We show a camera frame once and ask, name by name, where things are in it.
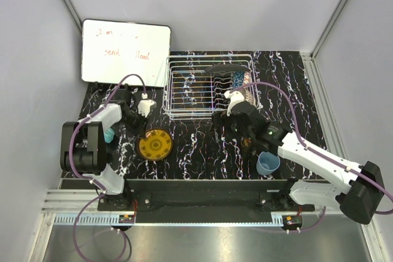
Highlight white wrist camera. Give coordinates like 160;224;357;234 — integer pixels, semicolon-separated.
224;90;245;116
138;93;157;118

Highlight blue patterned bowl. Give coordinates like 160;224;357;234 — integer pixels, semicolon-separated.
232;71;251;88

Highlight light blue plastic cup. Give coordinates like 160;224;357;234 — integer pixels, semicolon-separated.
256;152;281;175

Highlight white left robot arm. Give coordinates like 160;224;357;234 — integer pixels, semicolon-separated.
60;89;157;210

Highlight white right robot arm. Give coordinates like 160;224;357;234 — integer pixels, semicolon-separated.
212;101;384;225

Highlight yellow patterned small plate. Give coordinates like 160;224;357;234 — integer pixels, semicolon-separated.
138;128;173;161

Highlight red white patterned bowl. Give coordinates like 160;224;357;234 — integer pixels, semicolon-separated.
238;87;257;106

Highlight red black mug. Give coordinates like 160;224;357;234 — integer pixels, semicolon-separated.
241;138;257;162

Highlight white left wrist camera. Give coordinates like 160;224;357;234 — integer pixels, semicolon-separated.
138;93;157;118

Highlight teal cat ear headphones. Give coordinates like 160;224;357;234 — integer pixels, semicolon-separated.
104;128;115;144

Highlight black floral square plate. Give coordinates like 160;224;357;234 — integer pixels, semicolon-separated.
204;64;249;74

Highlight white wire dish rack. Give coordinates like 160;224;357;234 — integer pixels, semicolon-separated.
162;53;256;121

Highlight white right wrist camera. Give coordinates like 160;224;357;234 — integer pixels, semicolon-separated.
224;90;245;116

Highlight white whiteboard with red writing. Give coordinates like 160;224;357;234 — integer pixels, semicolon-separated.
81;19;171;87

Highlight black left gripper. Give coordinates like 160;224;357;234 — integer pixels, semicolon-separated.
119;109;150;139

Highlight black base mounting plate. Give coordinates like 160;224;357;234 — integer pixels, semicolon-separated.
98;184;301;212

